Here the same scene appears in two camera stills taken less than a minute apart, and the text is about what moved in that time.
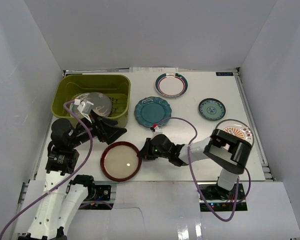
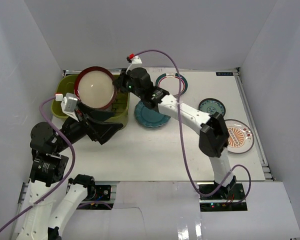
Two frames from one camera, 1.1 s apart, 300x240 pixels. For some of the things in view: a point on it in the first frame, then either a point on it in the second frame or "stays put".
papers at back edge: x=153 y=69 stays put
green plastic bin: x=117 y=87 stays put
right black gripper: x=145 y=153 to x=120 y=82
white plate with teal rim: x=171 y=85 stays put
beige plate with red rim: x=119 y=162 to x=95 y=86
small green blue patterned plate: x=211 y=109 stays put
